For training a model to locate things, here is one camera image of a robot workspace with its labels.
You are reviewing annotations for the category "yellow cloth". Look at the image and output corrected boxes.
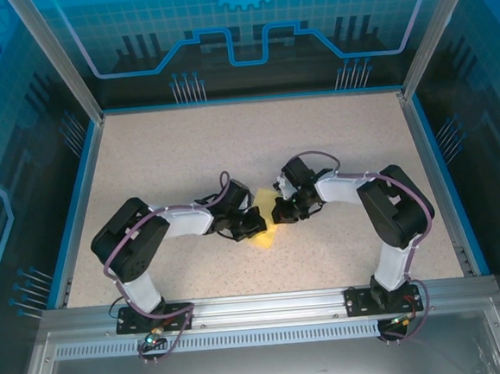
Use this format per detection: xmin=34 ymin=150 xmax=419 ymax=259
xmin=242 ymin=187 xmax=282 ymax=252

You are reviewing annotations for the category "blue table border strip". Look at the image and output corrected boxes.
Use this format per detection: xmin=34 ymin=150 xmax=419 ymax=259
xmin=100 ymin=83 xmax=403 ymax=116
xmin=31 ymin=118 xmax=120 ymax=311
xmin=410 ymin=89 xmax=492 ymax=282

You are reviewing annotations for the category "brushed metal shelf panel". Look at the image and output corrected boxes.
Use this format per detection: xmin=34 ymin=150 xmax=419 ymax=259
xmin=9 ymin=296 xmax=500 ymax=374

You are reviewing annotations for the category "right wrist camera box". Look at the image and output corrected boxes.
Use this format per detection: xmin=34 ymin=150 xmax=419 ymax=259
xmin=273 ymin=173 xmax=294 ymax=200

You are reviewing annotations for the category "aluminium mounting rail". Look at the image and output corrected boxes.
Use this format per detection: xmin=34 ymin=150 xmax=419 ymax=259
xmin=38 ymin=274 xmax=500 ymax=343

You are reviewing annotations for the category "slotted grey cable duct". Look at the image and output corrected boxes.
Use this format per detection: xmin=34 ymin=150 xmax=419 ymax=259
xmin=54 ymin=321 xmax=383 ymax=362

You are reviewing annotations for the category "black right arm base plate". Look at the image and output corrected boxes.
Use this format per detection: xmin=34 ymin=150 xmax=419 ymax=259
xmin=343 ymin=281 xmax=424 ymax=318

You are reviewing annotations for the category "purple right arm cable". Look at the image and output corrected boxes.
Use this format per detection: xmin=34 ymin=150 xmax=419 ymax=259
xmin=282 ymin=140 xmax=444 ymax=353

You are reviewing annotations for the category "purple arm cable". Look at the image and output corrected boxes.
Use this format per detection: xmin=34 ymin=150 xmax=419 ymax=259
xmin=282 ymin=140 xmax=444 ymax=353
xmin=96 ymin=169 xmax=247 ymax=369

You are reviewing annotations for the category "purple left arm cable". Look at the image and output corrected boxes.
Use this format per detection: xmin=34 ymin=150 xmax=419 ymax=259
xmin=96 ymin=169 xmax=247 ymax=369

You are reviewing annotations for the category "cable connector with green light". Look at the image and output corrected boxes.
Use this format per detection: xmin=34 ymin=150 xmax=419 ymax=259
xmin=140 ymin=326 xmax=169 ymax=352
xmin=388 ymin=311 xmax=420 ymax=329

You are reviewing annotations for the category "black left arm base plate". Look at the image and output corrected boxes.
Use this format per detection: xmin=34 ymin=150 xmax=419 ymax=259
xmin=114 ymin=301 xmax=196 ymax=336

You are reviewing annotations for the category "aluminium frame post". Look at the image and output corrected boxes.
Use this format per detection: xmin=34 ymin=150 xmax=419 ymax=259
xmin=392 ymin=0 xmax=489 ymax=100
xmin=6 ymin=0 xmax=106 ymax=130

